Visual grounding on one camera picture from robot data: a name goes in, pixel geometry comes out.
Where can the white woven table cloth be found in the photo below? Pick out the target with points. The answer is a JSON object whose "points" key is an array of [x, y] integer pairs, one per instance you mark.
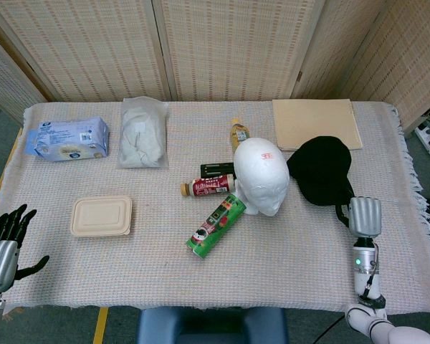
{"points": [[165, 279]]}

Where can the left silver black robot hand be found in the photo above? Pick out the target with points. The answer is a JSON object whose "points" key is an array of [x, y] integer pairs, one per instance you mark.
{"points": [[0, 261]]}

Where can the black rectangular box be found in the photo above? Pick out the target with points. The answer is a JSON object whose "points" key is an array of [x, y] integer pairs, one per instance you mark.
{"points": [[215, 167]]}

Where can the red label drink bottle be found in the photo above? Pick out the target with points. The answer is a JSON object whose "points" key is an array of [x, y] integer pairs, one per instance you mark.
{"points": [[211, 185]]}

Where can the woven folding screen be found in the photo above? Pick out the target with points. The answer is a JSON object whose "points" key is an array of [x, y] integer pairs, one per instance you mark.
{"points": [[229, 46]]}

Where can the black baseball cap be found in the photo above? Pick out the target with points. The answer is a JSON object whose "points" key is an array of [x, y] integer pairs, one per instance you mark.
{"points": [[322, 168]]}

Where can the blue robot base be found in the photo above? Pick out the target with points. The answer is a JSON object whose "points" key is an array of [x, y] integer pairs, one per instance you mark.
{"points": [[211, 326]]}

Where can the white foam mannequin head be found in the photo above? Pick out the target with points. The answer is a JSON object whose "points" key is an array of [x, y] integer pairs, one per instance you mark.
{"points": [[261, 175]]}

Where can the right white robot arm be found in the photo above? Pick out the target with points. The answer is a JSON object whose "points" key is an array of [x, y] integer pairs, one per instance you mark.
{"points": [[365, 272]]}

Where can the beige lidded lunch box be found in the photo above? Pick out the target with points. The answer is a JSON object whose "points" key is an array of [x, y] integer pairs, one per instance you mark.
{"points": [[100, 216]]}

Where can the blue tissue pack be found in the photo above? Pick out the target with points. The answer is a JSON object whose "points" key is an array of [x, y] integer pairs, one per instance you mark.
{"points": [[68, 139]]}

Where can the beige paper folder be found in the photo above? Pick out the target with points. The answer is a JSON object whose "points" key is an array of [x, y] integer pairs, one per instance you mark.
{"points": [[313, 123]]}

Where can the white cloth in plastic bag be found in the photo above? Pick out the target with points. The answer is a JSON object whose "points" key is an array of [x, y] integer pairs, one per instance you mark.
{"points": [[141, 136]]}

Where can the yellow tea bottle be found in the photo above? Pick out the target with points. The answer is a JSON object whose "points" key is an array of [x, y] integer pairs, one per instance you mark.
{"points": [[238, 134]]}

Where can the green chips can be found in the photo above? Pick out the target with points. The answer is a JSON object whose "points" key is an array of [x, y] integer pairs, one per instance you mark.
{"points": [[215, 229]]}

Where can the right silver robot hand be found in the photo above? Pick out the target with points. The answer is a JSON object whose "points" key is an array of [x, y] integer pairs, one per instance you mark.
{"points": [[365, 218]]}

